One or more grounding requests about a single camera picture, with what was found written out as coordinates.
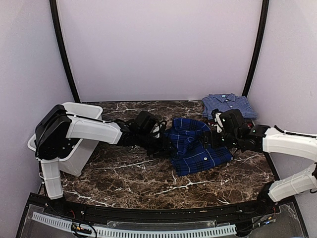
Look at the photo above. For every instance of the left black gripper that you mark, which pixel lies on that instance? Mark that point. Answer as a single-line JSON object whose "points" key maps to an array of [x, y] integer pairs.
{"points": [[164, 147]]}

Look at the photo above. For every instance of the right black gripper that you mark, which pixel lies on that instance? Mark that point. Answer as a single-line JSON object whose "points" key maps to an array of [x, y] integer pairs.
{"points": [[214, 143]]}

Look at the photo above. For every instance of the dark blue plaid shirt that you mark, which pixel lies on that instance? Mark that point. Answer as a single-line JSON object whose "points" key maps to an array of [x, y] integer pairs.
{"points": [[189, 156]]}

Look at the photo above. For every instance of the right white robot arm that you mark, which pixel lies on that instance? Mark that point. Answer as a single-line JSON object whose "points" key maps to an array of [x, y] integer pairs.
{"points": [[262, 138]]}

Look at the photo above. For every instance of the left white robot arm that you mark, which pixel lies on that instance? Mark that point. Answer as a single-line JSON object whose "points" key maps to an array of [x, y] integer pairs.
{"points": [[59, 126]]}

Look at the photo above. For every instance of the red black folded shirt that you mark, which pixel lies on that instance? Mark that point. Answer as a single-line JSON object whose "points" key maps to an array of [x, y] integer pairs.
{"points": [[249, 123]]}

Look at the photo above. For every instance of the light blue checked folded shirt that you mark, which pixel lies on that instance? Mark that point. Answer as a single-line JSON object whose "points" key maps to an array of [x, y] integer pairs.
{"points": [[226, 102]]}

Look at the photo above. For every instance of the white plastic bin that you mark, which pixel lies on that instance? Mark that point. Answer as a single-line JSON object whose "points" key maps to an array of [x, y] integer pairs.
{"points": [[75, 152]]}

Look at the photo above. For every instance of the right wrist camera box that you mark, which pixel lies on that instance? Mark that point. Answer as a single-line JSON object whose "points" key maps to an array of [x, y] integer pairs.
{"points": [[227, 121]]}

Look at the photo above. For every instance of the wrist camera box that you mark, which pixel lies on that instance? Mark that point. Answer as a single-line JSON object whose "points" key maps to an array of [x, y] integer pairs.
{"points": [[147, 123], [227, 121]]}

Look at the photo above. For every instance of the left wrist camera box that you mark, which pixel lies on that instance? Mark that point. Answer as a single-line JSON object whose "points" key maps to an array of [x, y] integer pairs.
{"points": [[147, 123]]}

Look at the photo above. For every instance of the black front rail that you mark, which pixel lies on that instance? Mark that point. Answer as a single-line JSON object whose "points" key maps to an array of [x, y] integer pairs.
{"points": [[235, 213]]}

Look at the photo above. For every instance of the white slotted cable duct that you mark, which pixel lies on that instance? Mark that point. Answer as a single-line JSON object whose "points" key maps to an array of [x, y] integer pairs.
{"points": [[138, 230]]}

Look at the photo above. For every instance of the right black frame post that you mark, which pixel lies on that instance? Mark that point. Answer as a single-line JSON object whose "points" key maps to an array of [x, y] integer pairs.
{"points": [[257, 48]]}

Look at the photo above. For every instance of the black frame post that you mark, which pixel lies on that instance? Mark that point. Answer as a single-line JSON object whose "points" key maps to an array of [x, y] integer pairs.
{"points": [[257, 48], [62, 50]]}

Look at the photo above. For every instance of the left black frame post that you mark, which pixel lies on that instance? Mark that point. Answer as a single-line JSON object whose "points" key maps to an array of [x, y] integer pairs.
{"points": [[62, 50]]}

